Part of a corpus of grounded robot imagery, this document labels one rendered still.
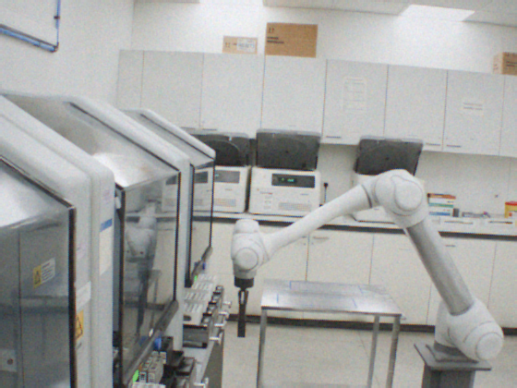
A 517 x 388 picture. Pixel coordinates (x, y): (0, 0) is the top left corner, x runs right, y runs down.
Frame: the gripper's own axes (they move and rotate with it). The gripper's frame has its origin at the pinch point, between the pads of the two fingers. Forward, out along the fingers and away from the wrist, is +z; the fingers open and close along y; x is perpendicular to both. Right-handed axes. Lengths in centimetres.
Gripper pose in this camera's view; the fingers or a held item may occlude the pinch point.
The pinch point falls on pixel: (241, 328)
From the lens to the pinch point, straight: 208.6
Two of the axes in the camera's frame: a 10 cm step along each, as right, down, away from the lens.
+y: -0.4, 1.0, -9.9
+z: -0.6, 9.9, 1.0
